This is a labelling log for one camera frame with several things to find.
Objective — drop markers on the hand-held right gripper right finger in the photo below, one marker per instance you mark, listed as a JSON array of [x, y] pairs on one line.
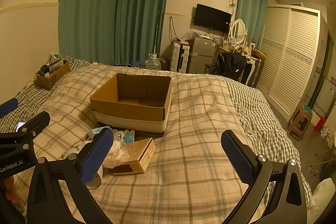
[[237, 158]]

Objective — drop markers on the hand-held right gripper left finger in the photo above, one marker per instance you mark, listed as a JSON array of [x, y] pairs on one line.
[[96, 156]]

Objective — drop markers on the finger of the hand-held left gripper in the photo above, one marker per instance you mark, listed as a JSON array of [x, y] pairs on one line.
[[7, 106], [36, 121]]

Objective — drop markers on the white plastic bag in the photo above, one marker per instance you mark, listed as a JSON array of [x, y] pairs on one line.
[[118, 154]]

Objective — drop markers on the light blue packet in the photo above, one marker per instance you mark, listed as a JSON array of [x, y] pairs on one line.
[[97, 131]]

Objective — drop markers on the white tape roll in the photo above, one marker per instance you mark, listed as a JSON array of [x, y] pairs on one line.
[[95, 182]]

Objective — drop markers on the white figurine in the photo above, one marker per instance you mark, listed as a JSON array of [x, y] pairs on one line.
[[119, 135]]

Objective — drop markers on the blue star toy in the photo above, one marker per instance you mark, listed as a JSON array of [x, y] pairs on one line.
[[129, 137]]

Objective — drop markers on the person's left hand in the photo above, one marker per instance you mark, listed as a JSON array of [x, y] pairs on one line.
[[10, 191]]

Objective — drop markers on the gingham bed sheet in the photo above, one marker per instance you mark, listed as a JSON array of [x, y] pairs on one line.
[[252, 113]]

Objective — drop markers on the cardboard box with clutter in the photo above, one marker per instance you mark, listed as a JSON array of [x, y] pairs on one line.
[[51, 77]]

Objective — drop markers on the plaid blanket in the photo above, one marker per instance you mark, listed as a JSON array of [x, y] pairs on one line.
[[189, 129]]

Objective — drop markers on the plastic stool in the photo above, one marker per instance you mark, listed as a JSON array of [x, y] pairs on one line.
[[299, 121]]

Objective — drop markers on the metal drying rack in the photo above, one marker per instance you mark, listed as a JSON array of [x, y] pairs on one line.
[[324, 158]]

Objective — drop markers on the red fire extinguisher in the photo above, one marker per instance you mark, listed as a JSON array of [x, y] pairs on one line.
[[320, 123]]

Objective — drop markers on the brown suitcase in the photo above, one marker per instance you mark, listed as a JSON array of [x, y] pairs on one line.
[[257, 69]]

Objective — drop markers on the black jacket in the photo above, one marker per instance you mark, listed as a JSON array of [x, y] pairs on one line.
[[231, 64]]

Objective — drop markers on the white dressing table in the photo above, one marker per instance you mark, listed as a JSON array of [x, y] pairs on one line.
[[250, 61]]

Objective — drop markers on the white pillow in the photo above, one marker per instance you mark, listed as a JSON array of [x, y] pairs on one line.
[[325, 203]]

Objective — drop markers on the blond fluffy item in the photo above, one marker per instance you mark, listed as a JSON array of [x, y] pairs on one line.
[[238, 50]]

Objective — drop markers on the silver fridge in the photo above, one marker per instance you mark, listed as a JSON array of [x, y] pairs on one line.
[[202, 56]]

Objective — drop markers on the clear water jug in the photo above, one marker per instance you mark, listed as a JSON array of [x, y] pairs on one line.
[[152, 63]]

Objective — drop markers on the white louvred wardrobe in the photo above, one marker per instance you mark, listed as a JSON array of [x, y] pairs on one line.
[[288, 56]]

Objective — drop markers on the floral bag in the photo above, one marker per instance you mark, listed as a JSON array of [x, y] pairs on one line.
[[164, 63]]

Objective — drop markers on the white suitcase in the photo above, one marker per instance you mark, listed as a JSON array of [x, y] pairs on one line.
[[179, 57]]

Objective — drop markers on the green curtain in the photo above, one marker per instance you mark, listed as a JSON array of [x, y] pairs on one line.
[[89, 8], [252, 14], [143, 14]]

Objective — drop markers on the white oval mirror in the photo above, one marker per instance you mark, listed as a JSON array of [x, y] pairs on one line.
[[237, 29]]

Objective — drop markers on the clear plastic bag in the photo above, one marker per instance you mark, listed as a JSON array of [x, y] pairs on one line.
[[188, 35]]

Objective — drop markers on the white mop pole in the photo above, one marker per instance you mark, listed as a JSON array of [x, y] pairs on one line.
[[156, 35]]

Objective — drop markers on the black wall television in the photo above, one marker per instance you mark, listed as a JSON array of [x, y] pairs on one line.
[[212, 18]]

